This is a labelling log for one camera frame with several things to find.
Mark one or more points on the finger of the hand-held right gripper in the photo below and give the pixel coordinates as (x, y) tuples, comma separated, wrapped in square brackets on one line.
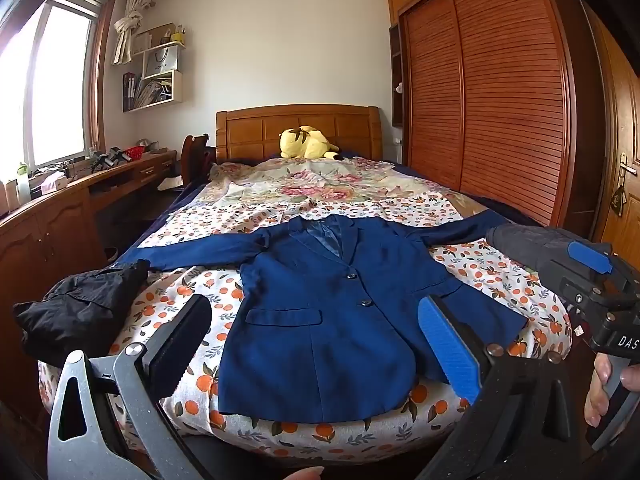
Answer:
[(592, 257), (530, 250)]

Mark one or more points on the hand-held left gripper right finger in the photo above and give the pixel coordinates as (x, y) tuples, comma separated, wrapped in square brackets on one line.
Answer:
[(450, 350)]

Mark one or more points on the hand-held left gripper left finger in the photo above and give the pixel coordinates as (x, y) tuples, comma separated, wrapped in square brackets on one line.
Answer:
[(185, 340)]

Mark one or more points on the blue suit jacket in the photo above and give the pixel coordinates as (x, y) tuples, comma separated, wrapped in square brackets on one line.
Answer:
[(320, 340)]

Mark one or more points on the person's right hand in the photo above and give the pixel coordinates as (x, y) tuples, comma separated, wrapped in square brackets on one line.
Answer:
[(597, 395)]

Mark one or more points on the person's left hand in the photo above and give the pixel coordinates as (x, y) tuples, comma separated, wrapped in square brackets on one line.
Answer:
[(305, 475)]

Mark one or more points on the door hanging tag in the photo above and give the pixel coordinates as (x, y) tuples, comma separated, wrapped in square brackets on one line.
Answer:
[(620, 202)]

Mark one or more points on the brown patterned quilt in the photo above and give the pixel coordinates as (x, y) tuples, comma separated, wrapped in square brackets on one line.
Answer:
[(472, 204)]

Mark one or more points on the black garment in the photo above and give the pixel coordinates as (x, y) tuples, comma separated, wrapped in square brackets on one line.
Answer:
[(80, 310)]

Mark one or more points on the wooden bed with floral sheet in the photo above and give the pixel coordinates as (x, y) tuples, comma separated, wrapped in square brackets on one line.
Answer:
[(300, 432)]

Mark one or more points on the wooden door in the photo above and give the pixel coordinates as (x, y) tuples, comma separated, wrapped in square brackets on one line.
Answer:
[(620, 110)]

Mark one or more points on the wooden louvered wardrobe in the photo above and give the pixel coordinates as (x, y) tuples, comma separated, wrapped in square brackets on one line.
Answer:
[(500, 95)]

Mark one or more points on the wooden sideboard with clutter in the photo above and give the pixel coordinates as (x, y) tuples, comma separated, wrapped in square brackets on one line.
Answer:
[(60, 220)]

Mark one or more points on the wooden chair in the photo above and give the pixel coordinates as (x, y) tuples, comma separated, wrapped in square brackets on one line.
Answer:
[(192, 157)]

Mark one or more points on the red basket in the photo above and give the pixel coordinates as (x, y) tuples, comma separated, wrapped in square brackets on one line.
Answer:
[(133, 152)]

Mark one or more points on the black gadgets on desk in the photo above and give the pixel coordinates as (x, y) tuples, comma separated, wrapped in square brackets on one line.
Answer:
[(107, 159)]

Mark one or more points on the tissue box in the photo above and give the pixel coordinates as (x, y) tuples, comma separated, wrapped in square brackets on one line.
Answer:
[(54, 183)]

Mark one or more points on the floral blanket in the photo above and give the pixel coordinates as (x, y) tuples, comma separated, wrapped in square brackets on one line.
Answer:
[(320, 185)]

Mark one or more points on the wooden headboard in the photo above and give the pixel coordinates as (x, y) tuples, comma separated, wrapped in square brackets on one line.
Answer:
[(250, 132)]

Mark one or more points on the white bottle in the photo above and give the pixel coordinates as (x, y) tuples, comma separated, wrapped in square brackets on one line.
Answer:
[(23, 187)]

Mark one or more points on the yellow plush toy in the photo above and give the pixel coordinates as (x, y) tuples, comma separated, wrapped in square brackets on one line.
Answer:
[(307, 144)]

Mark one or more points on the white paper bag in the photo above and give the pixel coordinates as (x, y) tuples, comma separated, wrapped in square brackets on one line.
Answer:
[(161, 61)]

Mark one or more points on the window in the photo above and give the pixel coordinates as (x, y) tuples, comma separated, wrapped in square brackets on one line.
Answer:
[(55, 85)]

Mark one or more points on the tied beige curtain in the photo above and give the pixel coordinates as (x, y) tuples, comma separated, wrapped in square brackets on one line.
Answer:
[(127, 25)]

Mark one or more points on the white wall shelf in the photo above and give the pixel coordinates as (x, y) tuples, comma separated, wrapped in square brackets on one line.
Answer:
[(170, 95)]

